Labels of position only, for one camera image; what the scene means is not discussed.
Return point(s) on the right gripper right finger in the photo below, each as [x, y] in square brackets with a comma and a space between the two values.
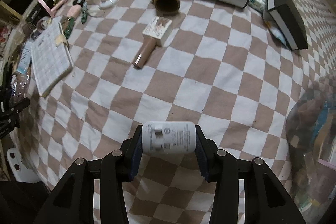
[266, 199]

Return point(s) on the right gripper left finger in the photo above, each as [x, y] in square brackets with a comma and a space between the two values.
[71, 200]

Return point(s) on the white power adapter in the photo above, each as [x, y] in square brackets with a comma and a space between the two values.
[168, 138]

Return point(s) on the checkered notebook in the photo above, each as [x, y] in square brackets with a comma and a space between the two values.
[51, 59]

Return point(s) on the clear plastic storage bin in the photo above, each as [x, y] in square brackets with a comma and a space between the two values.
[310, 132]

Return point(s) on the pink makeup bottle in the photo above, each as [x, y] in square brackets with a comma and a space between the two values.
[155, 34]

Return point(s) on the checkered bed sheet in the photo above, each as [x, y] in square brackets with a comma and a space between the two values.
[219, 68]

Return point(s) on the black book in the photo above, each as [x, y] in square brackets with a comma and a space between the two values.
[285, 23]

